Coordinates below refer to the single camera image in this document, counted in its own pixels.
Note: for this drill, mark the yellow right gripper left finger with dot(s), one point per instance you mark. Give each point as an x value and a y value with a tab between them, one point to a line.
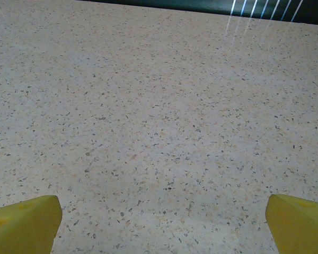
21	227

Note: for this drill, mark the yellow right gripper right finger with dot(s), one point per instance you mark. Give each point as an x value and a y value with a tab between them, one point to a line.
299	227

